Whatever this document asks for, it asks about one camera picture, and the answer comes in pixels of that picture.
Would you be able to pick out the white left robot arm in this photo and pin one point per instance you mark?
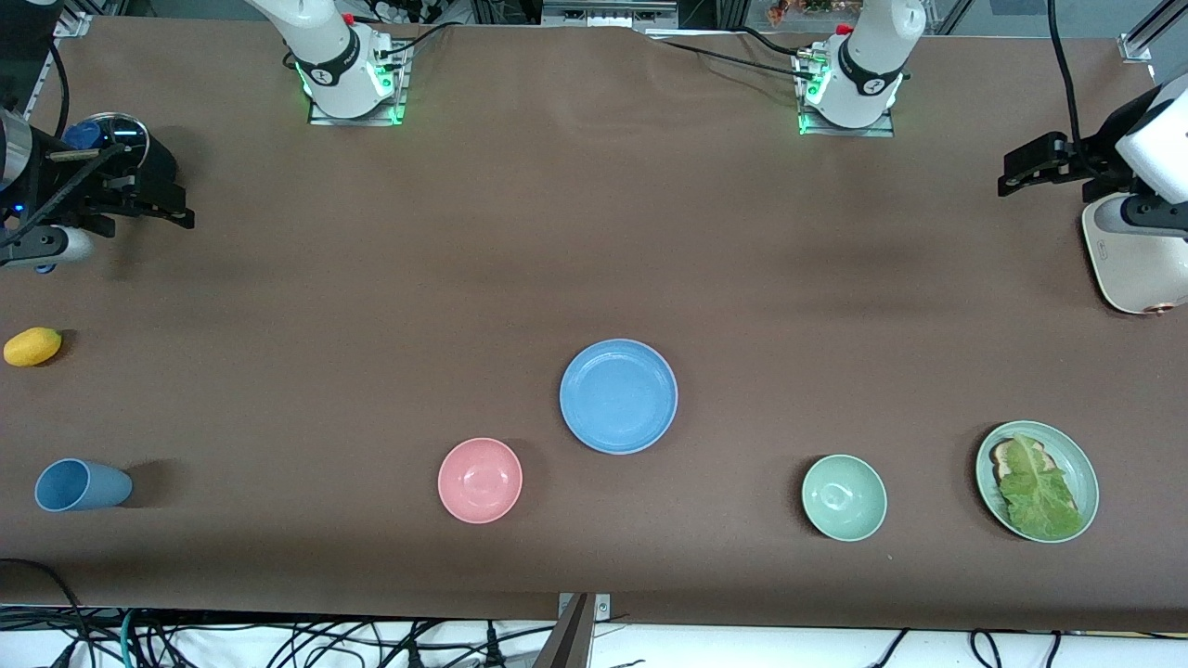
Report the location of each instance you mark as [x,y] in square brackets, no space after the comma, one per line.
[872,65]

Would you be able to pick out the yellow lemon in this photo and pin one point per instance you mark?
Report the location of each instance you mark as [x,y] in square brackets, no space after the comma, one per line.
[32,347]

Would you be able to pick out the toasted bread slice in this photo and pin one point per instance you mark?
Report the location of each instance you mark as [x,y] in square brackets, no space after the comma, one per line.
[1002,455]

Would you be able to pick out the beige toaster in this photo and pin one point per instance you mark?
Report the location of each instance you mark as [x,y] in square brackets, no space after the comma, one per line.
[1132,274]

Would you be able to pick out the green bowl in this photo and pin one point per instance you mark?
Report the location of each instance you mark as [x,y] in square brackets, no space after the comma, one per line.
[844,497]

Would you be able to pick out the green lettuce leaf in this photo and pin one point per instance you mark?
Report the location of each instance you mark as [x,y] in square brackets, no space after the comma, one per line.
[1039,496]

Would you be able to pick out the colourful toy items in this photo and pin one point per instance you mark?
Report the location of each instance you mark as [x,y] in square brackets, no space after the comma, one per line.
[807,9]

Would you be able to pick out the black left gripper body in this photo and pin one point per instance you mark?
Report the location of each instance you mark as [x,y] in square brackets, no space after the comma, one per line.
[1101,149]

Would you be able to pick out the pink bowl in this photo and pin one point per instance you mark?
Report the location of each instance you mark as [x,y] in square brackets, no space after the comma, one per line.
[480,481]

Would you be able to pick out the aluminium frame rail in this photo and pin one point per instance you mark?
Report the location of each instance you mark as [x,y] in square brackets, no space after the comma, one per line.
[1134,48]
[72,23]

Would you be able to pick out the green plate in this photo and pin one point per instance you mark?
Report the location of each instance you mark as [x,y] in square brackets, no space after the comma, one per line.
[1078,464]

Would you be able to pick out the dark metal pole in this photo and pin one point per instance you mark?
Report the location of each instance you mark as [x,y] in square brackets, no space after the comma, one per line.
[566,640]

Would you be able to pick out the blue plate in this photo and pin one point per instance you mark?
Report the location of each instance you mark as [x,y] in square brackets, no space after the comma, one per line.
[617,396]

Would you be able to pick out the grey metal bracket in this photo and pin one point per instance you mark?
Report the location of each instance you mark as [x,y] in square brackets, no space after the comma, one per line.
[608,14]

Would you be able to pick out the blue cup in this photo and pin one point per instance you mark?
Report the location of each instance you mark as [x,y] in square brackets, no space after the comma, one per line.
[79,485]

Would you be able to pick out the glass lid blue knob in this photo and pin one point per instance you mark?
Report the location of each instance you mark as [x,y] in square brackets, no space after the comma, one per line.
[121,130]

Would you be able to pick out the small metal clamp plate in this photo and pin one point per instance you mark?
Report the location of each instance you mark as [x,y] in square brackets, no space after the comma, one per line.
[603,608]

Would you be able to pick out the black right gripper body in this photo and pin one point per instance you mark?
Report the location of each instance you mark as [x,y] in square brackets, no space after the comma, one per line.
[82,182]

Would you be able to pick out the white power strip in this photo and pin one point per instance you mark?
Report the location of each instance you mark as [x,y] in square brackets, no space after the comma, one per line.
[399,9]

